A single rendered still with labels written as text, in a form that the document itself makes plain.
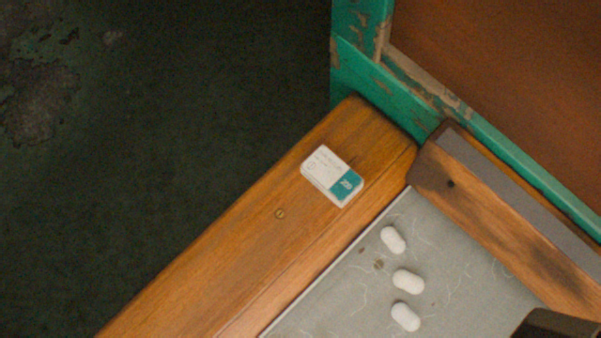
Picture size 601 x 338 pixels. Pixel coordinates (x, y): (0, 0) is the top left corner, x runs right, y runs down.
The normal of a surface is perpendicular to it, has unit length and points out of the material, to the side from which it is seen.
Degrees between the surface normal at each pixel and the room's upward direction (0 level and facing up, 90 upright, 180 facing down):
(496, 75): 90
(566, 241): 0
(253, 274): 0
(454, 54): 90
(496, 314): 0
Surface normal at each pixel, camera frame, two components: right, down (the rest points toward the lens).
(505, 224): -0.66, 0.46
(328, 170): -0.03, -0.39
